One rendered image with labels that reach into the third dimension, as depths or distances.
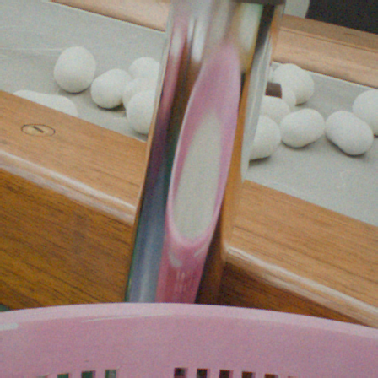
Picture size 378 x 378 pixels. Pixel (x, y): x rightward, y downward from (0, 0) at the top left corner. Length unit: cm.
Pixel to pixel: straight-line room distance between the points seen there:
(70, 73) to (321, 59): 24
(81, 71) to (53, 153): 15
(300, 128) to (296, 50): 22
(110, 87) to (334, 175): 12
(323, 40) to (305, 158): 23
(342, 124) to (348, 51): 20
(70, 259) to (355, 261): 8
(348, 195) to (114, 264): 14
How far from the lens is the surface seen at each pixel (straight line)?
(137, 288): 15
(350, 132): 34
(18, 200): 21
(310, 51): 54
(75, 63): 35
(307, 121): 33
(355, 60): 53
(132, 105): 31
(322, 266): 18
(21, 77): 38
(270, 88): 37
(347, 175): 32
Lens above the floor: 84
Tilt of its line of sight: 22 degrees down
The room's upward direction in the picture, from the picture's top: 9 degrees clockwise
